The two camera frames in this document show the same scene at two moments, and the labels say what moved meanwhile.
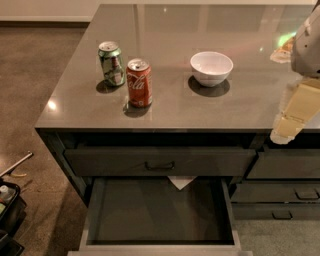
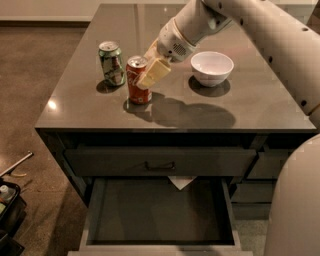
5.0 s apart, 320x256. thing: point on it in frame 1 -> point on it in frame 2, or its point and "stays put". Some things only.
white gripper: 307,50 -> 172,42
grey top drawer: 160,162 stays put
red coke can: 140,82 stays put
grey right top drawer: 286,163 stays put
